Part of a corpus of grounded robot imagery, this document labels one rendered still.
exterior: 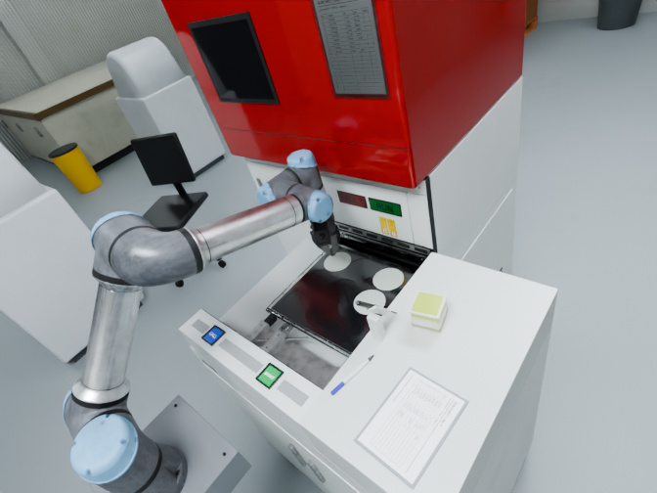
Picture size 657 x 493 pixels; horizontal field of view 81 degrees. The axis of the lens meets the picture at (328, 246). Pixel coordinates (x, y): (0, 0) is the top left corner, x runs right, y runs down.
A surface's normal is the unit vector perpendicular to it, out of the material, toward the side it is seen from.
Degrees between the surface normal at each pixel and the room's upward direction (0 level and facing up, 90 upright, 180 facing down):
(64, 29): 90
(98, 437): 9
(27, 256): 90
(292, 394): 0
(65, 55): 90
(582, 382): 0
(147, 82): 80
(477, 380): 0
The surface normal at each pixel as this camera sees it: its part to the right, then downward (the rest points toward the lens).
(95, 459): -0.15, -0.69
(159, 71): 0.69, 0.11
